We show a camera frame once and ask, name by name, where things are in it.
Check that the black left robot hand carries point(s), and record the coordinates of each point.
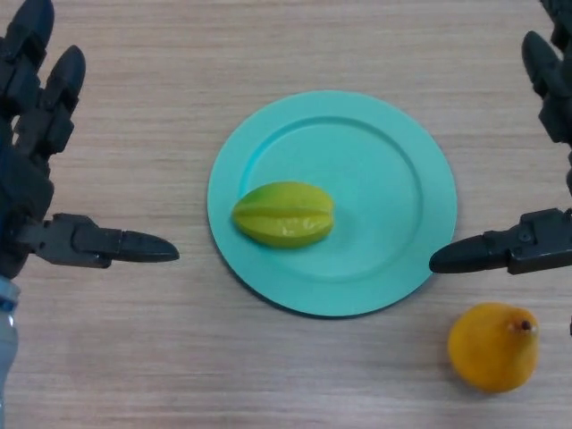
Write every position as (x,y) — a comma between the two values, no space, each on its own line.
(22,187)

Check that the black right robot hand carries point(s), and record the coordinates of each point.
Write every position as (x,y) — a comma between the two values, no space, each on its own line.
(540,241)

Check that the yellow-green starfruit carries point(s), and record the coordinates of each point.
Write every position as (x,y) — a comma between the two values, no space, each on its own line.
(281,214)

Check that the teal round plate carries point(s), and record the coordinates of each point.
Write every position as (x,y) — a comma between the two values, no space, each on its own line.
(366,179)

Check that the orange-yellow pear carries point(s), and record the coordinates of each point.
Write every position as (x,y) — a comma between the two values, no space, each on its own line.
(491,350)

